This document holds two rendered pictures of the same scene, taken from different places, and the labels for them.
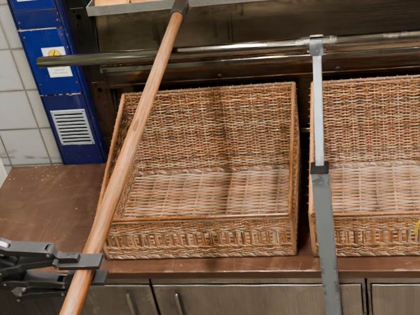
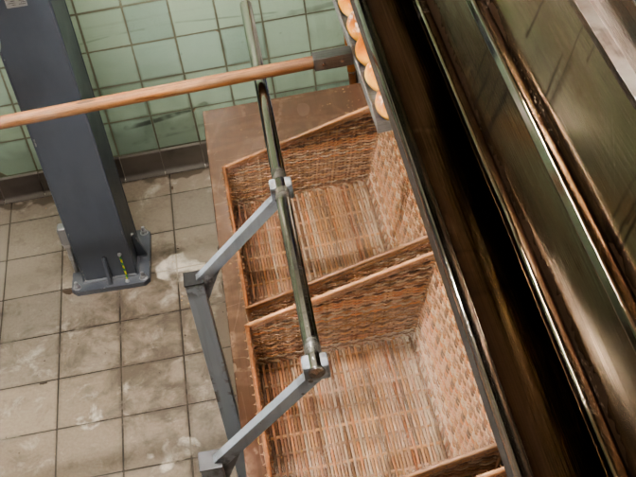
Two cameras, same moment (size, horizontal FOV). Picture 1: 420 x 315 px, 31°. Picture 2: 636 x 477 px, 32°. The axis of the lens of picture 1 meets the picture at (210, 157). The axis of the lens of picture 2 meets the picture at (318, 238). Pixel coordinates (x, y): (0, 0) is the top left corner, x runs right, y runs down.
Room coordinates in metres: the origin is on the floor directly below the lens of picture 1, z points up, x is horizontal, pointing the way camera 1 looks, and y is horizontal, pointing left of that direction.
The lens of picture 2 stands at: (1.13, -1.95, 2.60)
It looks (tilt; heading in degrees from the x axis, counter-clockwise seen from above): 43 degrees down; 72
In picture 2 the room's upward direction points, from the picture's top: 9 degrees counter-clockwise
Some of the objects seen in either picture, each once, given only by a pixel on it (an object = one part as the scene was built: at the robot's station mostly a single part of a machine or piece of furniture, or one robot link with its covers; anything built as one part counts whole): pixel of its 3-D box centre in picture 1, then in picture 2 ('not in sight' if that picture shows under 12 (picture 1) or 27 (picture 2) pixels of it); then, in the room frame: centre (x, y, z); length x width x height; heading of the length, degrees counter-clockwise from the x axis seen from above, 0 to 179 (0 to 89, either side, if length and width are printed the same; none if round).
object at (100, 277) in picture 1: (86, 277); not in sight; (0.93, 0.24, 1.18); 0.07 x 0.03 x 0.01; 76
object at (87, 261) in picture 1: (80, 261); not in sight; (0.93, 0.24, 1.21); 0.07 x 0.03 x 0.01; 76
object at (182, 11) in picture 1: (180, 9); (332, 58); (1.86, 0.00, 1.20); 0.09 x 0.04 x 0.03; 166
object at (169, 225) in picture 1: (202, 168); (324, 218); (1.79, 0.03, 0.72); 0.56 x 0.49 x 0.28; 76
